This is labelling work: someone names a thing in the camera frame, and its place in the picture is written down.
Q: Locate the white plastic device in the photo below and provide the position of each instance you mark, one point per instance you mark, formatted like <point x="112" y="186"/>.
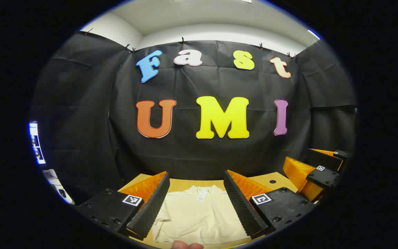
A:
<point x="59" y="188"/>

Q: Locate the cream white sweatshirt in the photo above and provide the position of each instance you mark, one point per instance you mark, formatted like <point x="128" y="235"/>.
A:
<point x="199" y="218"/>

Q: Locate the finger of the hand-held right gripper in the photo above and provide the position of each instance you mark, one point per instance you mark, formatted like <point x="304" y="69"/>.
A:
<point x="325" y="178"/>
<point x="323" y="159"/>

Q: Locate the black backdrop cloth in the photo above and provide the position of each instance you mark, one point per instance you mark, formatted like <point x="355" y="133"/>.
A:
<point x="185" y="155"/>

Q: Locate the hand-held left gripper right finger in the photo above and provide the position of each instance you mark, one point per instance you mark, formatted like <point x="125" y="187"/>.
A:
<point x="240" y="207"/>

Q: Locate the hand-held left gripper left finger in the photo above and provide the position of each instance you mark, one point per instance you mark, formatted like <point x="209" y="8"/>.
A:
<point x="154" y="204"/>

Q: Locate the lit computer monitor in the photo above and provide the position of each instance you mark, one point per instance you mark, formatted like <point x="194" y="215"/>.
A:
<point x="36" y="143"/>

